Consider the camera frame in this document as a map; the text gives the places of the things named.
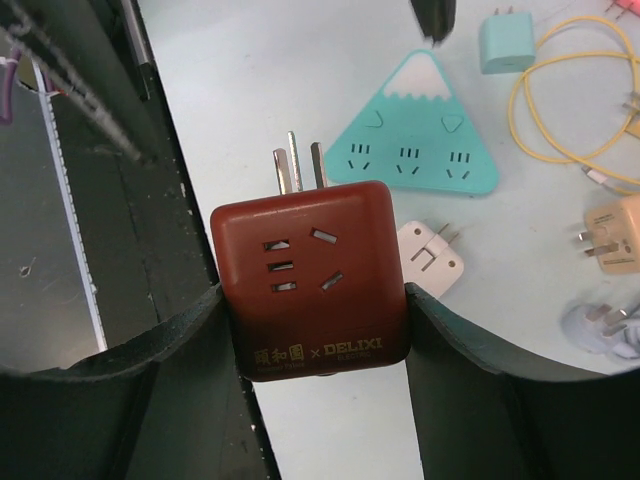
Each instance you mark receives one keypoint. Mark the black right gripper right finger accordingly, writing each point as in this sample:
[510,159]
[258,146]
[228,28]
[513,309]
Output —
[485,408]

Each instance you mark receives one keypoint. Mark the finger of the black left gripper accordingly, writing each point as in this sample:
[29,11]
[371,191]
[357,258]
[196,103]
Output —
[436,18]

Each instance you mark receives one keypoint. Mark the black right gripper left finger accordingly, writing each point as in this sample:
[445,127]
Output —
[167,404]

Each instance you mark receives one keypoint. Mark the teal triangular power strip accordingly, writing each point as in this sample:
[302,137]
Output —
[414,133]

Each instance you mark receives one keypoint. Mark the white square plug adapter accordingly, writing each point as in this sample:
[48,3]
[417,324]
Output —
[428,259]

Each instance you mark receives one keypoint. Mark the dark red cube socket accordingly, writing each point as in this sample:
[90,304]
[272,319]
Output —
[313,278]

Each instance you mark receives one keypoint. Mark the teal USB charger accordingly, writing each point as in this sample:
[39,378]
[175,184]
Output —
[507,42]

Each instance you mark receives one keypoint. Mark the round light blue power strip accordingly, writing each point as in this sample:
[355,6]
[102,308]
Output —
[603,330]

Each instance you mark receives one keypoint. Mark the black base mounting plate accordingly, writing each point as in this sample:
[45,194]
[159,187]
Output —
[139,219]

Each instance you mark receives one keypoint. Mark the beige cube socket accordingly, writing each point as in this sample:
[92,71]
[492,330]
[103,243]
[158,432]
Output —
[613,231]

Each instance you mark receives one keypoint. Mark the yellow USB charger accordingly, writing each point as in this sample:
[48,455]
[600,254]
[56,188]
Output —
[631,105]

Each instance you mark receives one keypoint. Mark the white slotted cable duct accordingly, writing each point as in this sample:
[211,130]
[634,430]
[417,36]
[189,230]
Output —
[89,287]

